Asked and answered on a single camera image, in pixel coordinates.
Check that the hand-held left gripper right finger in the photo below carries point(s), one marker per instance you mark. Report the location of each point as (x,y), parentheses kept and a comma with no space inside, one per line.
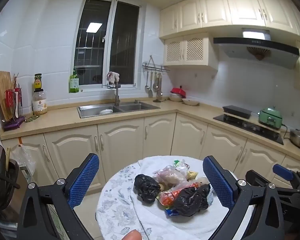
(217,182)

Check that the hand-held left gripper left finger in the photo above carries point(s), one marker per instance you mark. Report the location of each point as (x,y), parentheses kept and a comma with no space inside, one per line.
(82,180)

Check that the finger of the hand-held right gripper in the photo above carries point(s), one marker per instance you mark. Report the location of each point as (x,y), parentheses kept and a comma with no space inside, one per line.
(282,171)
(256,177)

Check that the gold foil wrapper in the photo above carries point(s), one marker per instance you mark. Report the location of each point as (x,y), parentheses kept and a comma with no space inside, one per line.
(193,175)

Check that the large black plastic bag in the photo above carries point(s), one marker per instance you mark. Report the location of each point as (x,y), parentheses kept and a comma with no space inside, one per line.
(190,200)

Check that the green white snack wrapper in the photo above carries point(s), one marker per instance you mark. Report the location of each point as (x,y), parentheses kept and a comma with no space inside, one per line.
(182,166)

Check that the clear plastic bag red print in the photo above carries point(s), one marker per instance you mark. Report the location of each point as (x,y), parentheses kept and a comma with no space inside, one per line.
(170,177)

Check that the orange snack wrapper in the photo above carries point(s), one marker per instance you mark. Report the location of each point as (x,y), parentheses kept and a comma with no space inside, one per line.
(168,197)

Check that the blue wrapper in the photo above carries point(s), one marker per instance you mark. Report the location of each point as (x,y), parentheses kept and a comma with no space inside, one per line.
(171,212)

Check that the small black plastic bag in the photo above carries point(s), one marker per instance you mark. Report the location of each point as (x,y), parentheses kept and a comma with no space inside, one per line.
(146,187)

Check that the person's left hand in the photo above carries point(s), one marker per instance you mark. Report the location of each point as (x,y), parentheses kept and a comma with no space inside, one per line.
(132,235)

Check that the white floral fleece blanket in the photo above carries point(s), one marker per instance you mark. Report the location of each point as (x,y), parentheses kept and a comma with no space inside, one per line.
(120,205)

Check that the cream lower cabinets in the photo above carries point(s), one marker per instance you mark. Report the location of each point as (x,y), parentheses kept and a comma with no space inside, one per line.
(120,142)

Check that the cream cabinets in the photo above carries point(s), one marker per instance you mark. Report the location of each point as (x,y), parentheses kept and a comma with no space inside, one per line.
(120,142)
(240,7)

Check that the black gas cooktop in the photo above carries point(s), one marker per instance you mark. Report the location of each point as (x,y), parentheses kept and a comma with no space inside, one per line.
(242,124)

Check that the green electric pot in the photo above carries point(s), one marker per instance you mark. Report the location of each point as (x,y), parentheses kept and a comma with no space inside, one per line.
(271,117)

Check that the beige kitchen countertop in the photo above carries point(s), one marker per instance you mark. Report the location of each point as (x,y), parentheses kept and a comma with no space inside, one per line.
(65,121)

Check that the hanging clear plastic bag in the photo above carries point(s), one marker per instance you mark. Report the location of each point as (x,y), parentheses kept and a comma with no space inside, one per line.
(23,157)

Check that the black tray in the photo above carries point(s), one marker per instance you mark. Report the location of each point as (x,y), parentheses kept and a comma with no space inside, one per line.
(236,111)

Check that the white bowl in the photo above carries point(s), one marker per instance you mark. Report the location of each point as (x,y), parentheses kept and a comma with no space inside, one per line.
(106,111)

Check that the black kitchen appliance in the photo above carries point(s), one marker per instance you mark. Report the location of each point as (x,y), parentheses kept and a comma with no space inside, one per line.
(1,180)

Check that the purple utensil holder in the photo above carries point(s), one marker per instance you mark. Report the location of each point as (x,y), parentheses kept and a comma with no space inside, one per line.
(13,123)

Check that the stainless steel sink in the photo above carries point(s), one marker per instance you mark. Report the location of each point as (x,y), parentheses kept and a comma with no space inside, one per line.
(137,107)

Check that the metal faucet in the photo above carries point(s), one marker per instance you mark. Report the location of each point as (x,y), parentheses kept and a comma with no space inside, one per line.
(117,95)

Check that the beige bowl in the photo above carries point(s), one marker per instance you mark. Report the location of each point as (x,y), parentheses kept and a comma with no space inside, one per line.
(175,98)

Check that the green bottle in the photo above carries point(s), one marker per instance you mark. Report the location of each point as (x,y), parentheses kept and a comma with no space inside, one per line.
(74,82)

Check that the red lidded bowl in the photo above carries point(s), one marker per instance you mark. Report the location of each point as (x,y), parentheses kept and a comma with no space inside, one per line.
(178,91)

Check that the white spoon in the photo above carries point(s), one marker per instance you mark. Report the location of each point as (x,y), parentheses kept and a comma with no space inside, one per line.
(16,105)

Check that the hanging metal skimmer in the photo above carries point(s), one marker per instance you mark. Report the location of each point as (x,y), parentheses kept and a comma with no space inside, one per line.
(159,93)

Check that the dark sauce bottle yellow label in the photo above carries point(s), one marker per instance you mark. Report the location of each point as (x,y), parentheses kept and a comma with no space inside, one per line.
(38,82)

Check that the red chopsticks bundle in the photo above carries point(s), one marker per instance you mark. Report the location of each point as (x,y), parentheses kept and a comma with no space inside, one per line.
(9,100)

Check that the hanging metal spoons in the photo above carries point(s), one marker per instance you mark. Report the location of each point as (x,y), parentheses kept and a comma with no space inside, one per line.
(150,93)

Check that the hanging metal ladle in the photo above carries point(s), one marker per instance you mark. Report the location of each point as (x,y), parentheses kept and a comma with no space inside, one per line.
(155,88)

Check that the hanging metal spoon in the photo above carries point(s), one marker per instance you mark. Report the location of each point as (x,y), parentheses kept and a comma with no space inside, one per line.
(147,87)

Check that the wooden cutting board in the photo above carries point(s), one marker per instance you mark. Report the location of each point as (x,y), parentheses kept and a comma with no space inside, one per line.
(2,90)

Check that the black range hood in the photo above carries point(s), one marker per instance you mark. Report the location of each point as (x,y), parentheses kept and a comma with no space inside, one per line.
(255,48)

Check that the white framed window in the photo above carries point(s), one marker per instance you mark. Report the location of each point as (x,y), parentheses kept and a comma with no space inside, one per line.
(122,42)

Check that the cream upper cabinets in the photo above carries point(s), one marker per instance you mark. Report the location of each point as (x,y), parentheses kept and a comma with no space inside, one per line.
(240,7)

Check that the metal wall utensil rack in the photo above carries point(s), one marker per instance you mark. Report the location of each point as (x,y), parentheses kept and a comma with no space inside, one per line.
(155,67)

